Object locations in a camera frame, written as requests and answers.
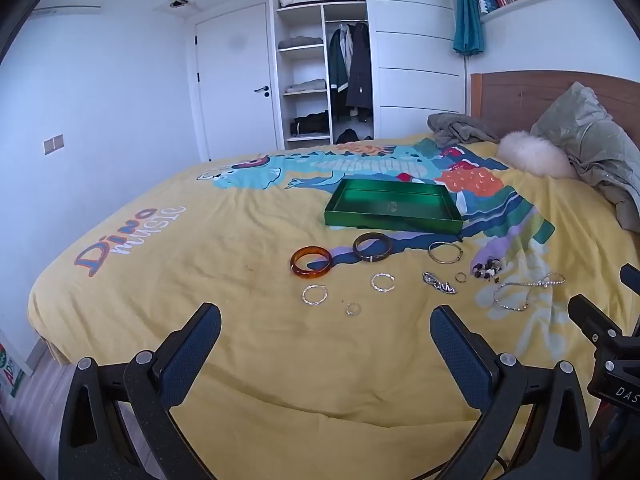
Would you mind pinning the grey sweater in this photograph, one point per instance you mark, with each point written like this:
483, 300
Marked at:
460, 130

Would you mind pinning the twisted silver hoop earring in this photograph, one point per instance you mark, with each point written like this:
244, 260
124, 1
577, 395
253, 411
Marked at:
305, 298
374, 285

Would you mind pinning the green printed box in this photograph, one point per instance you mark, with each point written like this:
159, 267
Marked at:
11, 370

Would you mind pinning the small black bundle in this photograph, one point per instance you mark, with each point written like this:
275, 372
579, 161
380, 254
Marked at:
347, 136

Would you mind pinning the hanging green white jacket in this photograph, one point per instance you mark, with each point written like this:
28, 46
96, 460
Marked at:
337, 70

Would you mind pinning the green tray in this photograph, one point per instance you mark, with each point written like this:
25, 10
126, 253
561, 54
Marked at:
390, 205

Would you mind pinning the amber bangle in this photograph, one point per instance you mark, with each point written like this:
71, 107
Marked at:
310, 274

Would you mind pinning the white wardrobe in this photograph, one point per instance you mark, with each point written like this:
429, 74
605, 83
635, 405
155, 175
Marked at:
415, 50

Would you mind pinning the folded grey clothes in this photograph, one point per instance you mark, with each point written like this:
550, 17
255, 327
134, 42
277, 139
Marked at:
300, 43

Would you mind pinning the yellow dinosaur print duvet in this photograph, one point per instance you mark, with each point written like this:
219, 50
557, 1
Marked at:
200, 260

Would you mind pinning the dark brown bangle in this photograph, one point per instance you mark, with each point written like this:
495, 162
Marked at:
372, 259

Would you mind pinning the hanging dark coat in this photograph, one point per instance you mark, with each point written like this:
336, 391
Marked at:
360, 75

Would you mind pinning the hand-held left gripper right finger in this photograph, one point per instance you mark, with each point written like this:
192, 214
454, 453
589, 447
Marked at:
460, 355

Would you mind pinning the folded light clothes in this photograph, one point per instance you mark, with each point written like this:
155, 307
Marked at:
305, 86

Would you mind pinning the wall light switch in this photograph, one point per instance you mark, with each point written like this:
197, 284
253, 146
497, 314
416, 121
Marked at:
53, 144

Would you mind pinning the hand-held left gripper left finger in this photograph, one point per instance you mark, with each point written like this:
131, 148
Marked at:
192, 355

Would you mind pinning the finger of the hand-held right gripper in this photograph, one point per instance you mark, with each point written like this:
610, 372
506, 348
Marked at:
592, 317
631, 276

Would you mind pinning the silver bangle with charm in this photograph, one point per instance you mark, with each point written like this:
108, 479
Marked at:
445, 262

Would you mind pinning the grey green jacket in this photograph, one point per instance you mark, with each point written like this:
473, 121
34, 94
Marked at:
590, 140

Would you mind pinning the silver green wristwatch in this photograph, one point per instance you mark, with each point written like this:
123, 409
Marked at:
440, 285

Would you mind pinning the white door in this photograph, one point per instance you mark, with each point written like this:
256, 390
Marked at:
230, 70

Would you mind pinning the wooden headboard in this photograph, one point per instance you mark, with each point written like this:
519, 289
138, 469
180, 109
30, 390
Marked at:
510, 95

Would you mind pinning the white fluffy pillow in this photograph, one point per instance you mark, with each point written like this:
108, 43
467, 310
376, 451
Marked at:
535, 155

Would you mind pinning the teal curtain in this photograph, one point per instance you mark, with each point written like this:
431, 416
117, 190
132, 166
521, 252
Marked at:
466, 10

